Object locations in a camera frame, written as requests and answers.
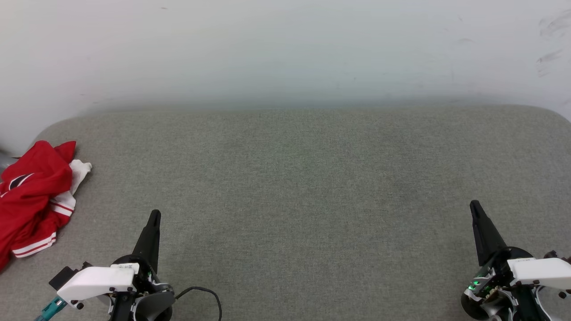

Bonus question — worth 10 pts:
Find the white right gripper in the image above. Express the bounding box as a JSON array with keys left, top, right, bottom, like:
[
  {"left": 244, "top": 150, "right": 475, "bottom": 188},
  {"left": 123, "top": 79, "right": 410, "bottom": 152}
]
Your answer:
[{"left": 461, "top": 200, "right": 571, "bottom": 320}]

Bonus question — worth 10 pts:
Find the grey fabric sofa cushion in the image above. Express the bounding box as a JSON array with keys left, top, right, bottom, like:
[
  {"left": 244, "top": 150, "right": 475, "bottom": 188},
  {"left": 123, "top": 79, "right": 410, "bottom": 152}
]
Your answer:
[{"left": 0, "top": 104, "right": 571, "bottom": 321}]

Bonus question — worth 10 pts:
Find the grey metal frame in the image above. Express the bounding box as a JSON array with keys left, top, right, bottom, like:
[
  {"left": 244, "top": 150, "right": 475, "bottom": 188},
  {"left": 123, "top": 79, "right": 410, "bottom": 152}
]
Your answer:
[{"left": 0, "top": 149, "right": 21, "bottom": 175}]

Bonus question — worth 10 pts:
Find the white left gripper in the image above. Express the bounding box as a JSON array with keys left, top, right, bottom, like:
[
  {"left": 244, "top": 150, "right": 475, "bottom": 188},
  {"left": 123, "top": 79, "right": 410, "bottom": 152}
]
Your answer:
[{"left": 57, "top": 210, "right": 175, "bottom": 309}]

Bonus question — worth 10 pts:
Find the thin black cable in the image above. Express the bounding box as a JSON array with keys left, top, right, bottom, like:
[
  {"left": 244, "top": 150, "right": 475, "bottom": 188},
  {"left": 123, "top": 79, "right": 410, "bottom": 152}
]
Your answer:
[{"left": 176, "top": 287, "right": 223, "bottom": 321}]

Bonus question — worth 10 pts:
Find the red white basketball jersey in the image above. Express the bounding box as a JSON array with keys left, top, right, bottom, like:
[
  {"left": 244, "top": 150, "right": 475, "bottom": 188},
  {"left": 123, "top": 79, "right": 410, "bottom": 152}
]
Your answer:
[{"left": 0, "top": 140, "right": 93, "bottom": 272}]

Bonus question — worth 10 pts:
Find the teal cable connector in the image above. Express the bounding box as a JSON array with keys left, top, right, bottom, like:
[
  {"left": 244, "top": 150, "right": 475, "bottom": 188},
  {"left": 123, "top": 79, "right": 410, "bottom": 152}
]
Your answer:
[{"left": 35, "top": 296, "right": 68, "bottom": 321}]

